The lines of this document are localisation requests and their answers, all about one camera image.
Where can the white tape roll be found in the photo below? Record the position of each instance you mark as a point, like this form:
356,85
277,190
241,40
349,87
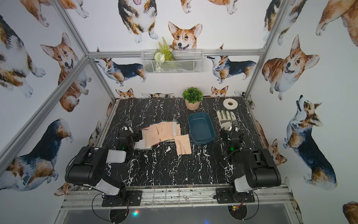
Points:
230,104

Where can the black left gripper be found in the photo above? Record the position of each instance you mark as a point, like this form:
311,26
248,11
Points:
135,136

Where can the white wire wall basket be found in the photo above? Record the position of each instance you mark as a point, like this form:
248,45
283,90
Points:
174,62

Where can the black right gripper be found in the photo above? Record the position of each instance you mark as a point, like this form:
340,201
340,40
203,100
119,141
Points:
224,133

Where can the artificial fern with flower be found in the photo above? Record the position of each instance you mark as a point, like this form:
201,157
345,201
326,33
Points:
163,57

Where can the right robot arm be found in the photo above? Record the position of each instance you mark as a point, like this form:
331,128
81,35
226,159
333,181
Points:
259,169

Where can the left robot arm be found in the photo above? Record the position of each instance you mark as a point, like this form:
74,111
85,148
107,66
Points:
88,167

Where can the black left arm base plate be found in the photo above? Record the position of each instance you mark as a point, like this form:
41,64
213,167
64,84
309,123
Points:
131,198

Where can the beige ribbed plant pot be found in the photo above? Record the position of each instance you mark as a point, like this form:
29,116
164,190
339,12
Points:
192,106

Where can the teal plastic storage box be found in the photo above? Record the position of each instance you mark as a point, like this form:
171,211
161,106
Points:
201,128

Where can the green artificial potted plant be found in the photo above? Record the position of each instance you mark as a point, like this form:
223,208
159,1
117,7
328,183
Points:
192,95

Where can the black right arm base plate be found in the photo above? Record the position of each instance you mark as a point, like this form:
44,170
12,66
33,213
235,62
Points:
227,195

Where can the aluminium frame post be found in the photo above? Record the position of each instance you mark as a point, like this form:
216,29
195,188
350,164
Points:
67,21

